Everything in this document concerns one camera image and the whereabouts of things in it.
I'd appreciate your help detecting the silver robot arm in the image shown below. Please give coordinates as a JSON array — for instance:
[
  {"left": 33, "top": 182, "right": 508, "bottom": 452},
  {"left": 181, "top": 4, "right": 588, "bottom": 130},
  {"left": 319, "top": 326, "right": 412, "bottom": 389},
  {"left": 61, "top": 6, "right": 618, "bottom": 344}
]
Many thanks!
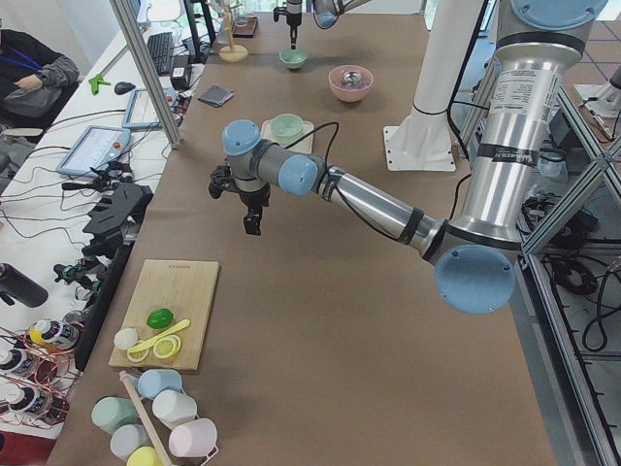
[
  {"left": 273, "top": 0, "right": 369, "bottom": 50},
  {"left": 209, "top": 1, "right": 604, "bottom": 314}
]

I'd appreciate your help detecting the blue cup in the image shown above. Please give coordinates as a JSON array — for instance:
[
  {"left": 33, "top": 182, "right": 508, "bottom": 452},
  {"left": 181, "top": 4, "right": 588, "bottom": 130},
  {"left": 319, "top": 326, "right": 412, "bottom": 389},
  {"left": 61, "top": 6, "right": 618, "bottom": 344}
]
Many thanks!
[{"left": 137, "top": 369, "right": 183, "bottom": 400}]

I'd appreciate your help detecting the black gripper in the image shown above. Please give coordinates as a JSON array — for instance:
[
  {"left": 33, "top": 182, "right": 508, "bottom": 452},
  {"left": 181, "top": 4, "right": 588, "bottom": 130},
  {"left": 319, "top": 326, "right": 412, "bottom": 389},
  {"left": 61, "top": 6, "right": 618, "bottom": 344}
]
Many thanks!
[
  {"left": 208, "top": 165, "right": 270, "bottom": 236},
  {"left": 273, "top": 0, "right": 303, "bottom": 50}
]

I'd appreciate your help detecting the pink cup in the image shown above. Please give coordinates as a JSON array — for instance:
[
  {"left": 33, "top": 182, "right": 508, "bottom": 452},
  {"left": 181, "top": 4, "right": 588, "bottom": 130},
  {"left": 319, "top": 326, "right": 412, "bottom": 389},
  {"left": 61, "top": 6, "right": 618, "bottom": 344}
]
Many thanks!
[{"left": 169, "top": 417, "right": 218, "bottom": 457}]

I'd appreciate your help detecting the metal ice scoop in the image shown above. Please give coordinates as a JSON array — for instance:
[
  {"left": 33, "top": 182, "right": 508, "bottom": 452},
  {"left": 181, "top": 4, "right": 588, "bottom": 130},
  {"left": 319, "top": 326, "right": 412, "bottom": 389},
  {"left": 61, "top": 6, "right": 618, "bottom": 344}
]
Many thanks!
[{"left": 341, "top": 70, "right": 364, "bottom": 88}]

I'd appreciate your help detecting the grey cup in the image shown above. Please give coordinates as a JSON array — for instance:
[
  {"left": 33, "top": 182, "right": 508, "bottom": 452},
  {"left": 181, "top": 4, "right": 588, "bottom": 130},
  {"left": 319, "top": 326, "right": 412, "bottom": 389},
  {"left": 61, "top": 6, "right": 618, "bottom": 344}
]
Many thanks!
[{"left": 110, "top": 424, "right": 148, "bottom": 461}]

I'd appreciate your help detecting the copper wire bottle rack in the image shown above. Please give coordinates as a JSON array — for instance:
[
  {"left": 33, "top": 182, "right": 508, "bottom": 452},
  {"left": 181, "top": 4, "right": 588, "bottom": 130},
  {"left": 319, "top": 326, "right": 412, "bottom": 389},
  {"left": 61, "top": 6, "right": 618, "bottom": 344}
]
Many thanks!
[{"left": 1, "top": 320, "right": 82, "bottom": 430}]

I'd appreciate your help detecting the green bowl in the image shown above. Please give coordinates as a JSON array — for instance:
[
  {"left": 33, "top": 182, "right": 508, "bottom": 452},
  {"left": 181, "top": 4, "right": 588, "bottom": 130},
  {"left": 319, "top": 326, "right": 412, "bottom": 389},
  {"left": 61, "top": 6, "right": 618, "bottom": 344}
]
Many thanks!
[
  {"left": 278, "top": 48, "right": 308, "bottom": 71},
  {"left": 269, "top": 114, "right": 304, "bottom": 146}
]

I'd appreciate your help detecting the wooden cup rack handle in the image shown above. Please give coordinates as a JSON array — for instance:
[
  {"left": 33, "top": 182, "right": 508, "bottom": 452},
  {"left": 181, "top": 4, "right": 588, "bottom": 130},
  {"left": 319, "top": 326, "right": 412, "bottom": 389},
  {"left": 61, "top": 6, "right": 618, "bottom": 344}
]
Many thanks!
[{"left": 119, "top": 370, "right": 174, "bottom": 466}]

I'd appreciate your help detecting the wooden cutting board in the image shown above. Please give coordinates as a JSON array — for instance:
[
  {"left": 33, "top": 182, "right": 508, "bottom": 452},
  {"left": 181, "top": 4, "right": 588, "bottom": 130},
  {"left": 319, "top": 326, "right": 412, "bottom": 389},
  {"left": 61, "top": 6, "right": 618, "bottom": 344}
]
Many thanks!
[{"left": 109, "top": 259, "right": 219, "bottom": 371}]

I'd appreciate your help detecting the white garlic bulb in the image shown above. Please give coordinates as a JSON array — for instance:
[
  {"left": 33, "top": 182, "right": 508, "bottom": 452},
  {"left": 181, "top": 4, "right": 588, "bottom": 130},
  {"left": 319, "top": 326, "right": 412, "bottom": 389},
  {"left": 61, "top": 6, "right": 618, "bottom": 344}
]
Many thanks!
[{"left": 114, "top": 327, "right": 139, "bottom": 350}]

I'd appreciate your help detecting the aluminium frame post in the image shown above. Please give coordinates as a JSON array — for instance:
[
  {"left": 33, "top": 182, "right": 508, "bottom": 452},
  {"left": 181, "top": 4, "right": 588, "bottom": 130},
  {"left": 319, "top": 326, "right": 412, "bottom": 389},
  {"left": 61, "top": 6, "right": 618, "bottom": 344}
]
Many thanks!
[{"left": 110, "top": 0, "right": 182, "bottom": 150}]

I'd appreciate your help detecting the black computer mouse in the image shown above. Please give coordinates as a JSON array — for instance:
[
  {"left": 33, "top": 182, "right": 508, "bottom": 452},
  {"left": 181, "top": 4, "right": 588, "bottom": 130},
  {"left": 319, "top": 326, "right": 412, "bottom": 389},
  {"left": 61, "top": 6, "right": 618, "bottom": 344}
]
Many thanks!
[{"left": 114, "top": 82, "right": 136, "bottom": 95}]

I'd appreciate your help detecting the pink bowl with ice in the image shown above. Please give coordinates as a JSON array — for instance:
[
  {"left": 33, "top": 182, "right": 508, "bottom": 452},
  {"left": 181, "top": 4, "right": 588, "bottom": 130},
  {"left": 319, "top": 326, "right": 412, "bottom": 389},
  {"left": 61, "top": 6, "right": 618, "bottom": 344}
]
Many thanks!
[{"left": 328, "top": 65, "right": 374, "bottom": 103}]

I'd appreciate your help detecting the yellow cap sauce bottle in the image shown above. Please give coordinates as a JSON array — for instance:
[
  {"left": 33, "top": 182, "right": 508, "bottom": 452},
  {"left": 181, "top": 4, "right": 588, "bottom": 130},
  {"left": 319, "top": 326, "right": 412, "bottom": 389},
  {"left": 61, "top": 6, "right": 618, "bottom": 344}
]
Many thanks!
[{"left": 31, "top": 319, "right": 80, "bottom": 350}]

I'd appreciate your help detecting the lemon slice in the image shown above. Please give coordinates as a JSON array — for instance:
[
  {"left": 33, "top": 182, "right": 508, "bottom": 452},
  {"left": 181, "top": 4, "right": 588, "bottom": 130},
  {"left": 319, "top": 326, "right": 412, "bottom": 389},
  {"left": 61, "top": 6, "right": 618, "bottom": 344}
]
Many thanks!
[
  {"left": 126, "top": 349, "right": 149, "bottom": 363},
  {"left": 152, "top": 334, "right": 181, "bottom": 360}
]

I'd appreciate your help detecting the yellow cup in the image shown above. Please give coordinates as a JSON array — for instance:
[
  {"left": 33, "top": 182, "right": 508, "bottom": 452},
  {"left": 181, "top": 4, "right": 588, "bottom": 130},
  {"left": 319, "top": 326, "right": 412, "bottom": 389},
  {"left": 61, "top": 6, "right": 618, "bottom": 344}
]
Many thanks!
[{"left": 126, "top": 446, "right": 163, "bottom": 466}]

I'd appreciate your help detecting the black keyboard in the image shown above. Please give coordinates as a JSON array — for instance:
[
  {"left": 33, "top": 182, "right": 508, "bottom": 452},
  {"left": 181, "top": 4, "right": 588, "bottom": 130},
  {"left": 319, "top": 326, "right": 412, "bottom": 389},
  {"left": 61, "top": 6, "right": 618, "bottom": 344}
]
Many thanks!
[{"left": 147, "top": 32, "right": 174, "bottom": 76}]

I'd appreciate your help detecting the white cup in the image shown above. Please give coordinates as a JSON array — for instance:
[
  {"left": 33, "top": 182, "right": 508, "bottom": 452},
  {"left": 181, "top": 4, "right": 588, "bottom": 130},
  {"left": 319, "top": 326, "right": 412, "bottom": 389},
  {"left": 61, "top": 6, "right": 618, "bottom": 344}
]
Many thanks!
[{"left": 151, "top": 389, "right": 198, "bottom": 429}]

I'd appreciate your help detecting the wooden mug tree stand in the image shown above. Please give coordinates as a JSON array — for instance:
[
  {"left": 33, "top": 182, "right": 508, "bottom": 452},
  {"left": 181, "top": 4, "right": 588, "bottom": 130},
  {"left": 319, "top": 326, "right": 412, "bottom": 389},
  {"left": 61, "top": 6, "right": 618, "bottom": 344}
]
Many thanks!
[{"left": 210, "top": 1, "right": 248, "bottom": 63}]

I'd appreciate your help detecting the yellow plastic knife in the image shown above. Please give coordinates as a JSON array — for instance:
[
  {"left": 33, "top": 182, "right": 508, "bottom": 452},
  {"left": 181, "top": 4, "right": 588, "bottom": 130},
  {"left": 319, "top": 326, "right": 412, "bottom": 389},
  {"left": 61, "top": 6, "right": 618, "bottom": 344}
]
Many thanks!
[{"left": 127, "top": 318, "right": 191, "bottom": 352}]

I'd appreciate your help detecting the black tool stand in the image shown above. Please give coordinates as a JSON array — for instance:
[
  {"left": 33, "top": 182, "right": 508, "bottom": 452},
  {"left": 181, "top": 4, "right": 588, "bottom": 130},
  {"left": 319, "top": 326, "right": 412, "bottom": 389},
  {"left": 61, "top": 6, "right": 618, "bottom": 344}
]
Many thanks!
[{"left": 82, "top": 183, "right": 153, "bottom": 259}]

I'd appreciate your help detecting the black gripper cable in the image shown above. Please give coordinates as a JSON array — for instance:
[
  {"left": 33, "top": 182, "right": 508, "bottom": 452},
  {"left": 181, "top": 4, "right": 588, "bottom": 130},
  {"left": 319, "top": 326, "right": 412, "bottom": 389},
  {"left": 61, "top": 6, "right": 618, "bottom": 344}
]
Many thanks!
[{"left": 280, "top": 120, "right": 341, "bottom": 161}]

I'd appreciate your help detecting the grey folded cloth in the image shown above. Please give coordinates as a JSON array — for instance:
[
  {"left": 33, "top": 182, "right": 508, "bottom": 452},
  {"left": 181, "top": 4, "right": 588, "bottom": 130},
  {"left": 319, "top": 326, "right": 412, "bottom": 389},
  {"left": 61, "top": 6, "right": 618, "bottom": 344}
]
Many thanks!
[{"left": 198, "top": 84, "right": 235, "bottom": 108}]

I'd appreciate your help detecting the seated person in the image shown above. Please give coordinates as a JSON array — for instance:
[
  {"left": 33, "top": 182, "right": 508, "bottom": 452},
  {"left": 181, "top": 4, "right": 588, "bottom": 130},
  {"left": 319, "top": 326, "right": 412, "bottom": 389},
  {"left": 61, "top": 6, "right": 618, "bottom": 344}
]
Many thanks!
[{"left": 1, "top": 28, "right": 80, "bottom": 130}]

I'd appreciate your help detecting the green cup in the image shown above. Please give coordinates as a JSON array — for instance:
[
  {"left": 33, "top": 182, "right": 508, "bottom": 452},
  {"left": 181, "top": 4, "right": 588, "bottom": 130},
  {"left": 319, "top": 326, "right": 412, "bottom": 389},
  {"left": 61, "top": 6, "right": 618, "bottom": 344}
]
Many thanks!
[{"left": 91, "top": 396, "right": 139, "bottom": 435}]

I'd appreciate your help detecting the green lime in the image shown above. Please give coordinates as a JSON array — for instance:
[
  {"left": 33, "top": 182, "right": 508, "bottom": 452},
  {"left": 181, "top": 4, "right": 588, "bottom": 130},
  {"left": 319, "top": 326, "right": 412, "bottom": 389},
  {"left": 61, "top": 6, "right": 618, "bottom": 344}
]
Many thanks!
[{"left": 146, "top": 308, "right": 175, "bottom": 329}]

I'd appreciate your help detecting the black water bottle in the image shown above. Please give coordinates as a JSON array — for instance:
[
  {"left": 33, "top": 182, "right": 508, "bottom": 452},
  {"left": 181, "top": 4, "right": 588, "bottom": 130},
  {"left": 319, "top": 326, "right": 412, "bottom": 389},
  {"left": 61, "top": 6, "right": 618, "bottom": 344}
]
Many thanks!
[{"left": 1, "top": 263, "right": 49, "bottom": 308}]

